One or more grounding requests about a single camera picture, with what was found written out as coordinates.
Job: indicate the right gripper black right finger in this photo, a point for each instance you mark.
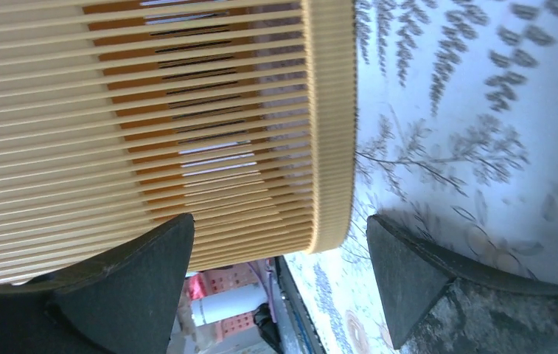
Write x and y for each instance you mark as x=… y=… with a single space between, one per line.
x=438 y=301

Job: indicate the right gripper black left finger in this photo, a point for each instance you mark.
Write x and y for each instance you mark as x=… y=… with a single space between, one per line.
x=123 y=300

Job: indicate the yellow slatted waste basket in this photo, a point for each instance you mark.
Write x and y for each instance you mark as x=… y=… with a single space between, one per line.
x=116 y=116

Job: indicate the floral patterned table mat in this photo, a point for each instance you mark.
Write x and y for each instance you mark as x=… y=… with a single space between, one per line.
x=457 y=142

